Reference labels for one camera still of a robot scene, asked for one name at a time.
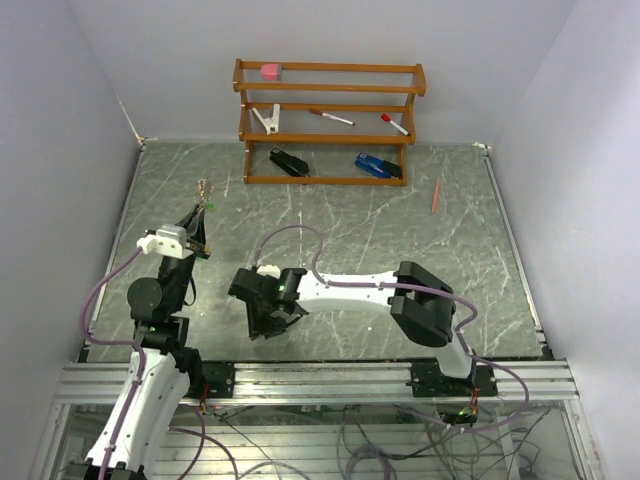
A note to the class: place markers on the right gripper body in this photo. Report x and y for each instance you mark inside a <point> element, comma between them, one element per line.
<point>261,321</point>

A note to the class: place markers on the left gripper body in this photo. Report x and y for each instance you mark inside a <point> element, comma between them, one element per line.
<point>195,247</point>

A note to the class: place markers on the metal disc keyring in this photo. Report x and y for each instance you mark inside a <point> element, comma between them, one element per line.
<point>203,202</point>

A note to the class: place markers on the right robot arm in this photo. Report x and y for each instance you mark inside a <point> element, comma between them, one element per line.
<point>421,305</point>

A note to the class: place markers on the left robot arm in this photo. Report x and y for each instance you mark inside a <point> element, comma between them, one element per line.
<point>162,368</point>

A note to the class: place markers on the black stapler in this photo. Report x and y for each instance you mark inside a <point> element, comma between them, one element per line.
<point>290,164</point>

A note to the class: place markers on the white plastic clamp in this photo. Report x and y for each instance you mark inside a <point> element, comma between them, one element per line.
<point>270,123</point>

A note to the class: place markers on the red-capped marker pen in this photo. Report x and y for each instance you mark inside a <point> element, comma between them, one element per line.
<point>332,117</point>

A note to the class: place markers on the pink eraser block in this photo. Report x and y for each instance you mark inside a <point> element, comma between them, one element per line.
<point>271,71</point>

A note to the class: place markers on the blue stapler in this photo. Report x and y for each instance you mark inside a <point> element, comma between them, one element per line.
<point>377,167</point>

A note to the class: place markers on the orange pencil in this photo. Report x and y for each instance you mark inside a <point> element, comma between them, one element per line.
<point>435,196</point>

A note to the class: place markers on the red-capped white marker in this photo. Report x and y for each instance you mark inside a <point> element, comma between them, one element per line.
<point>386,118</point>

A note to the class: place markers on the wooden three-tier rack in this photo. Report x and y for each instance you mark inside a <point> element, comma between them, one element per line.
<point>358,92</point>

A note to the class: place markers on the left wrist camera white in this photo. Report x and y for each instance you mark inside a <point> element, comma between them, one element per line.
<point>168,240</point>

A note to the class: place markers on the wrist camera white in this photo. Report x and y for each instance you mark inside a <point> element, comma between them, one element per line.
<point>269,270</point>
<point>168,240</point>

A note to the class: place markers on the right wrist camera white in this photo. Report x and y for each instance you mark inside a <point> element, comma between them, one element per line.
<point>269,270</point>

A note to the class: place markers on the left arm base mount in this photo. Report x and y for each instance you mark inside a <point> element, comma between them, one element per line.
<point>212,379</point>

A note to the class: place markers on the aluminium frame rail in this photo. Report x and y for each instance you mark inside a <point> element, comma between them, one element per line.
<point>332,383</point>

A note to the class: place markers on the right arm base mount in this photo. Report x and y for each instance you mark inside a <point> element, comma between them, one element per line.
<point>426,380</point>

